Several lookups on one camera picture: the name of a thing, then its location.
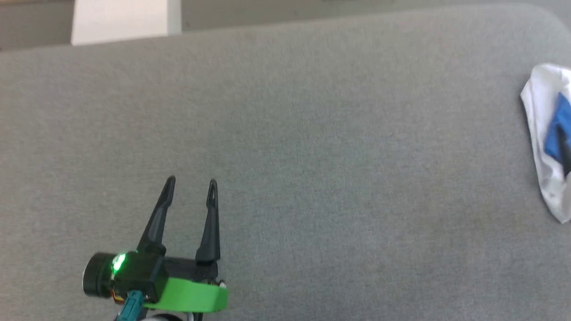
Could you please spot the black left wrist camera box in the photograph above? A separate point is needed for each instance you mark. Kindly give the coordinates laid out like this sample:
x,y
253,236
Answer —
x,y
140,276

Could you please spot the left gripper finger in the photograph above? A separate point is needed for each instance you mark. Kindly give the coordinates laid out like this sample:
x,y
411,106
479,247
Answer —
x,y
156,227
210,232

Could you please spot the blue and white shirt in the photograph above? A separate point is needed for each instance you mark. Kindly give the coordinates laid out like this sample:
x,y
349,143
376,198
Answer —
x,y
539,111

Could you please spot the white rectangular box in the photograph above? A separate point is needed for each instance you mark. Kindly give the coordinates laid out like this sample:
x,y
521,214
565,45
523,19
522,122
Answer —
x,y
120,20

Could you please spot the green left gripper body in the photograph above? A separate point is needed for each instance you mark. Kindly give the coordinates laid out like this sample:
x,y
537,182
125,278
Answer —
x,y
192,294

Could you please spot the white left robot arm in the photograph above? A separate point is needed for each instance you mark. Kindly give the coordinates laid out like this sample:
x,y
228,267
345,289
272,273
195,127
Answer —
x,y
169,317

